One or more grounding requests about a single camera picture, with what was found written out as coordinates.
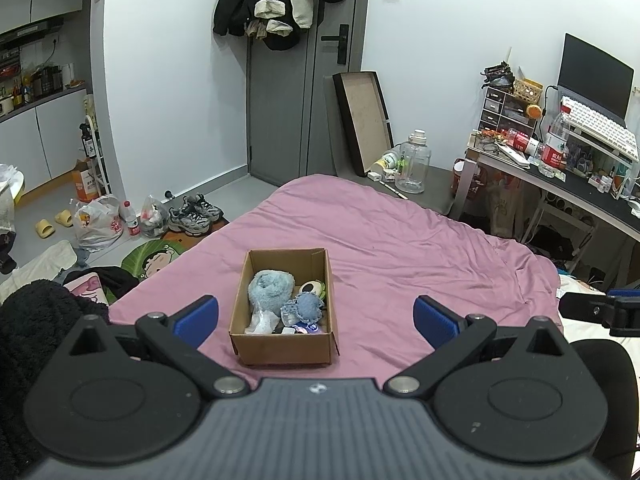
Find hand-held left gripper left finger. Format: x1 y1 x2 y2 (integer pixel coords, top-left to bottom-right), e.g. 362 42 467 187
65 295 251 401

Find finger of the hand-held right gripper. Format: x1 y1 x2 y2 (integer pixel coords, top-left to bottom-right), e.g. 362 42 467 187
559 291 612 322

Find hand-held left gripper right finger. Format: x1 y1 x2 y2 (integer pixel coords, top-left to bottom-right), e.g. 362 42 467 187
382 295 573 401

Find light blue plush toy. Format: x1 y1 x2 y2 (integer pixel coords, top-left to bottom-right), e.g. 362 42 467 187
247 270 297 318

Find brown cardboard box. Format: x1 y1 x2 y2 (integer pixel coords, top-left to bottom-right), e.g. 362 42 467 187
228 247 341 367

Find green cartoon floor mat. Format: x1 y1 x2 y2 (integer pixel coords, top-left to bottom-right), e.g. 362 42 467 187
121 237 188 281

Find pink bedsheet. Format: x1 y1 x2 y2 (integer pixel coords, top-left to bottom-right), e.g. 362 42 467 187
107 174 561 376

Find grey sneaker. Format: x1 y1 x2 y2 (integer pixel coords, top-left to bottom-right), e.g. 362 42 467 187
182 194 224 222
167 205 211 236

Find clear plastic bag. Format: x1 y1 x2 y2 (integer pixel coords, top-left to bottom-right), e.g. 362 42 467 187
139 194 170 239

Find pink cartoon cushion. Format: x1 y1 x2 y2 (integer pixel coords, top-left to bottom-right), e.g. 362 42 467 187
62 272 108 306

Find small red label bottle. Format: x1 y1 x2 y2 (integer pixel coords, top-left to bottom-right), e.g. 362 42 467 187
120 201 141 237

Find black desk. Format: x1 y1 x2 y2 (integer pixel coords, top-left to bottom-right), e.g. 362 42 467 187
467 132 640 241

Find beige tote bag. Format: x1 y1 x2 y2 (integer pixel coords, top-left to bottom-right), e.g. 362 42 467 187
487 180 526 238

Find white and red plastic bag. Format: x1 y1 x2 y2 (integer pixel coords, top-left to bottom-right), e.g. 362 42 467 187
73 195 124 252

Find white monitor stand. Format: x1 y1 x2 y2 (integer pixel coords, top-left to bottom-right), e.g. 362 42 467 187
565 130 640 201

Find clear water jug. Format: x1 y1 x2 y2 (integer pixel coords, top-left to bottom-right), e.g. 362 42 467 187
395 130 430 194

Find black fuzzy blanket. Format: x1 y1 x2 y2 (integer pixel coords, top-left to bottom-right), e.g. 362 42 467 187
0 280 111 480

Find red label water bottle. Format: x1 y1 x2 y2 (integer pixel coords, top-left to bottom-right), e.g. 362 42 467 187
540 105 572 168

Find cream towel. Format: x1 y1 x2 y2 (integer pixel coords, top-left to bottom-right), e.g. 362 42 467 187
0 240 78 303

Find green label bottle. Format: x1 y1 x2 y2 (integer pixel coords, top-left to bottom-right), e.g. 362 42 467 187
370 149 401 173

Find red drink bottle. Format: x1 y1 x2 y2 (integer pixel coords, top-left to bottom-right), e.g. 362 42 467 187
507 129 546 158

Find orange printed cardboard box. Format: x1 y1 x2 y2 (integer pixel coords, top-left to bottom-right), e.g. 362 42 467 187
72 159 103 203

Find white keyboard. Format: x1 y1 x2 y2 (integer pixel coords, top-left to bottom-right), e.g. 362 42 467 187
557 95 640 158

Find grey drawer organizer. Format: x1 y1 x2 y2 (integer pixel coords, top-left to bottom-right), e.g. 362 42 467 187
478 85 538 137

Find black framed board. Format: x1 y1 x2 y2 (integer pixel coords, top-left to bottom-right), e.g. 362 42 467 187
332 71 395 177

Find woven basket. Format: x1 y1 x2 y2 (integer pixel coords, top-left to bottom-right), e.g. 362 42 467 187
513 77 543 103

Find grey door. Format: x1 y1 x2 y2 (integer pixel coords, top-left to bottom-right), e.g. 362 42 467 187
247 0 371 186

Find black laptop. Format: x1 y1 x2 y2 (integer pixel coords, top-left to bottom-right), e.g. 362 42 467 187
556 33 635 122

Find white lower cabinet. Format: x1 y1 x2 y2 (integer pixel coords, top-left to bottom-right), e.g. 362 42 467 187
0 87 96 196

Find black jacket with cream cuffs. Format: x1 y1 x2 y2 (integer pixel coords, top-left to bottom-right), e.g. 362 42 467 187
212 0 301 52

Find black door lock handle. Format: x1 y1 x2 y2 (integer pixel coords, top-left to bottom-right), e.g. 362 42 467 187
321 23 349 65

